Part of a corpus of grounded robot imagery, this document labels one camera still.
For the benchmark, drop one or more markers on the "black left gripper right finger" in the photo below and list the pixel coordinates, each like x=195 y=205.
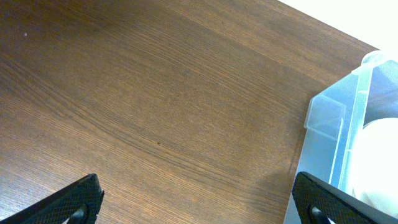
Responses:
x=318 y=202

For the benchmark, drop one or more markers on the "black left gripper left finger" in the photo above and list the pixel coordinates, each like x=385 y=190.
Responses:
x=79 y=202

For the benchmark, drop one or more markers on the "clear plastic storage bin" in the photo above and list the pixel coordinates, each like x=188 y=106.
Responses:
x=337 y=115

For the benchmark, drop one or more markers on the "white small bowl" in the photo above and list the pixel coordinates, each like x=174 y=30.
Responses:
x=374 y=166

